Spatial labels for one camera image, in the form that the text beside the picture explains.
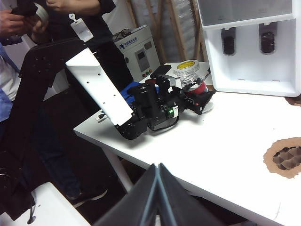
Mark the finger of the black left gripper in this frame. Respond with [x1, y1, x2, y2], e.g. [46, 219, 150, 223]
[188, 90, 216, 115]

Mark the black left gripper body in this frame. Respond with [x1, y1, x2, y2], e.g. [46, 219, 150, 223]
[173, 90, 198, 115]

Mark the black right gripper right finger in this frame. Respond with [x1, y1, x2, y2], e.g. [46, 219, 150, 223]
[158, 162, 236, 226]

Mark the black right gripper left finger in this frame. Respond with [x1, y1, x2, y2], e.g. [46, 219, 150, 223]
[94, 164, 158, 226]

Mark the clear bottle with red belts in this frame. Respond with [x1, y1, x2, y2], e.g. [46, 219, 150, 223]
[180, 72, 215, 114]

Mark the person's bare forearm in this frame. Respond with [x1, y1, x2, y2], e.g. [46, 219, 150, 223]
[60, 0, 102, 16]

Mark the white water dispenser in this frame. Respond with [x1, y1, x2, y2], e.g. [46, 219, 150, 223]
[197, 0, 301, 97]

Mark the person's bare hand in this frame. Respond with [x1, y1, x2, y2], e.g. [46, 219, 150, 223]
[0, 10, 26, 36]
[46, 0, 71, 11]
[31, 16, 49, 42]

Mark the white double-sided tape roll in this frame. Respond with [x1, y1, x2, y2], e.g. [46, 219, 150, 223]
[173, 60, 200, 76]

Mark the black flat box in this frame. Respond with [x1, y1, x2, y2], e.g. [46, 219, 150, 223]
[150, 65, 172, 79]

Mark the white table leg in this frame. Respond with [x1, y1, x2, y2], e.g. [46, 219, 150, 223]
[103, 147, 134, 193]

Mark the blue cloth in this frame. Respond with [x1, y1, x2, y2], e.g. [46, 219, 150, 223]
[120, 81, 153, 108]

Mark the white electrical control cabinet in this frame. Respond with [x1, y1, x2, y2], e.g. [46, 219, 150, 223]
[112, 24, 162, 83]

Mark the wooden crate with bubble wrap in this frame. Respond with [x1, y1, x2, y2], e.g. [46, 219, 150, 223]
[126, 0, 205, 64]

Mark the person in black clothing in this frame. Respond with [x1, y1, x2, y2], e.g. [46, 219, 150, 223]
[35, 0, 135, 208]

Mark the white id badge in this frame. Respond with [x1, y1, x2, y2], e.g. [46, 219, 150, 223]
[69, 13, 94, 43]

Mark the person in blue shirt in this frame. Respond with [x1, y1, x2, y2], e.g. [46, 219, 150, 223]
[0, 0, 24, 123]

